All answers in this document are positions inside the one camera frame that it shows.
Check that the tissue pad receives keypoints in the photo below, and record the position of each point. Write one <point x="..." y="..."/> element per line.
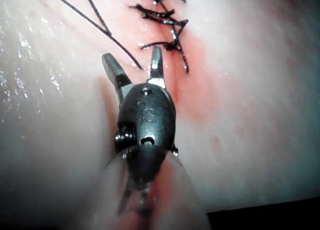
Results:
<point x="250" y="114"/>

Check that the black stitching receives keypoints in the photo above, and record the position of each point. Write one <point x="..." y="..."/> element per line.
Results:
<point x="170" y="19"/>

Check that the right arm needle driver jaw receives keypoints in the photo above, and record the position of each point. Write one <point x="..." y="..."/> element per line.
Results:
<point x="157" y="64"/>
<point x="115" y="71"/>

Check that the black thread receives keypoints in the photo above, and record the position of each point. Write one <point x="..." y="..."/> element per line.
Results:
<point x="100" y="24"/>

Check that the right arm needle driver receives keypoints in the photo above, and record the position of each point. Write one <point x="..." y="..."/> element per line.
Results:
<point x="150" y="114"/>

